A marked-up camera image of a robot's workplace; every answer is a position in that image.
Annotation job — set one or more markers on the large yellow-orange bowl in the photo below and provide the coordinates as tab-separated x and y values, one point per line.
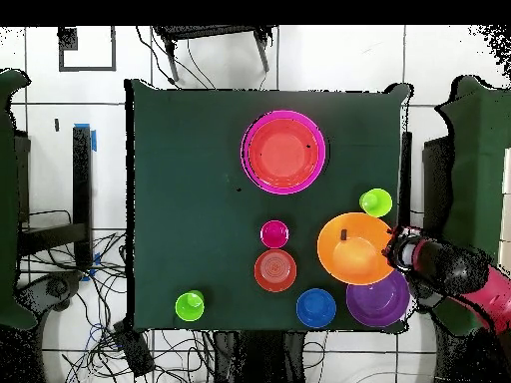
351	255

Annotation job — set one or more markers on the wide orange-red bowl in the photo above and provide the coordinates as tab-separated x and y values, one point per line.
283	153

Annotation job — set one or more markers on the pink bowl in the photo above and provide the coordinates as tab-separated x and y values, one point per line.
244	159

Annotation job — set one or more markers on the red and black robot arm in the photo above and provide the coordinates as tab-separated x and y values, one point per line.
451	267

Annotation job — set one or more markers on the lime yellow cup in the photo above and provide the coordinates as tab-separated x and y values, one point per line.
375	202

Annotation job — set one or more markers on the small dark brown lump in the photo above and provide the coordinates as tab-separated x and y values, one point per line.
343	235

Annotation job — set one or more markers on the purple bowl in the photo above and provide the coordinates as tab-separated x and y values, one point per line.
379	303

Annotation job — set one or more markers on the green cloth side table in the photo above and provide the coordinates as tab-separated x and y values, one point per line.
8	199
475	179

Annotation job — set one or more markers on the white boxes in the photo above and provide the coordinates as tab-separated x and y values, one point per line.
506	207

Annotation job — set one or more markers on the blue bowl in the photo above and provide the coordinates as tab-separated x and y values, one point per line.
316	308

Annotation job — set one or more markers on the magenta red cup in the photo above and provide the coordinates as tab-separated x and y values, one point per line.
274	234

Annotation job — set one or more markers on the small orange-red bowl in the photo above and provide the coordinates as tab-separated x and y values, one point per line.
275	270

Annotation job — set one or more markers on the green cup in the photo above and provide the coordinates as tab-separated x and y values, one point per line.
189	306

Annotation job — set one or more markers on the dark green tablecloth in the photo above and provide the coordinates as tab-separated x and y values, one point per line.
179	179

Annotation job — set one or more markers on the black metal stand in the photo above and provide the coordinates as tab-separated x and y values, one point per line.
207	31

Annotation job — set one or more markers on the black power brick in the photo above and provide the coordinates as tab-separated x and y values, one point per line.
133	349

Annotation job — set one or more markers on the blue tape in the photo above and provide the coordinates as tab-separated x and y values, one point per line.
94	141

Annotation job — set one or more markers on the black square floor frame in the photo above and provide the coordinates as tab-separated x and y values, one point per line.
68	38

